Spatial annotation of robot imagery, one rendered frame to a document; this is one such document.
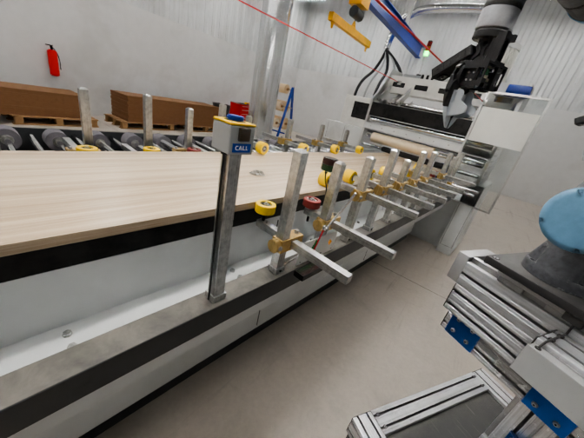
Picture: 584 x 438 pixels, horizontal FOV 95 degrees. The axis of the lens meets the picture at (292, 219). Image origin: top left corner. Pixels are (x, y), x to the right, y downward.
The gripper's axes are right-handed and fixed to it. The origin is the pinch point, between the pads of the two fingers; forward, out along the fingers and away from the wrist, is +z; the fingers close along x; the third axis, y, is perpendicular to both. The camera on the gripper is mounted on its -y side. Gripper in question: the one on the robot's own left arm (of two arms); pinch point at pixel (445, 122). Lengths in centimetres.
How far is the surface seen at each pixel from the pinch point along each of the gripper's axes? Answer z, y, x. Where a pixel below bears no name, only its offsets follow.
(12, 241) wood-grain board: 42, -12, -97
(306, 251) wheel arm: 49, -14, -23
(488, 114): -23, -135, 223
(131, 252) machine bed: 52, -22, -76
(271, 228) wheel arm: 49, -30, -31
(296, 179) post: 25.0, -19.2, -30.0
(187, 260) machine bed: 61, -29, -60
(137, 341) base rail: 62, 2, -73
